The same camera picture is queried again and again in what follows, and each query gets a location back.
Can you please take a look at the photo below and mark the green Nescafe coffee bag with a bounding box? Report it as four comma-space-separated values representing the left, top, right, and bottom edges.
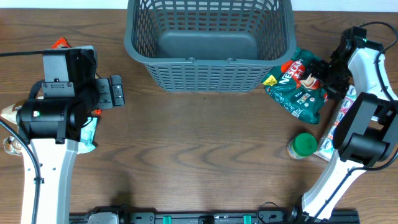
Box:
261, 47, 328, 124

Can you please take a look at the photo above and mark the Kleenex tissue multipack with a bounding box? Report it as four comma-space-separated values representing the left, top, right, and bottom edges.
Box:
315, 85, 357, 162

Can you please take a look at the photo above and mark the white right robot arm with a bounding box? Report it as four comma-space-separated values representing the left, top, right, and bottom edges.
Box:
290, 25, 397, 223

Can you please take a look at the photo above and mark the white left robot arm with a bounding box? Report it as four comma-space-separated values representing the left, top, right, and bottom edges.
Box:
16, 45, 125, 223

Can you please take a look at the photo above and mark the red spaghetti pasta package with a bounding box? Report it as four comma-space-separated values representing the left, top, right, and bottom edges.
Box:
51, 37, 103, 115

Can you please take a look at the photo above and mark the teal small wrapped packet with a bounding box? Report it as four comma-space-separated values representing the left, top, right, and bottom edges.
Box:
78, 117, 98, 154

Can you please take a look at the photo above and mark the green lid jar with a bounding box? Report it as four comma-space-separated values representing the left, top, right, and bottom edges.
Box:
287, 133, 318, 159

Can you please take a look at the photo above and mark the beige PanTree snack bag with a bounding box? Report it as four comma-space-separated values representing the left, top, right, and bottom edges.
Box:
0, 99, 29, 156

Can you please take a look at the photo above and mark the grey plastic basket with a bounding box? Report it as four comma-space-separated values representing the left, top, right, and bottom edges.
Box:
124, 0, 297, 93

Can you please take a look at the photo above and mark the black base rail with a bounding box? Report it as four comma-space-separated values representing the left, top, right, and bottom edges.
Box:
68, 205, 361, 224

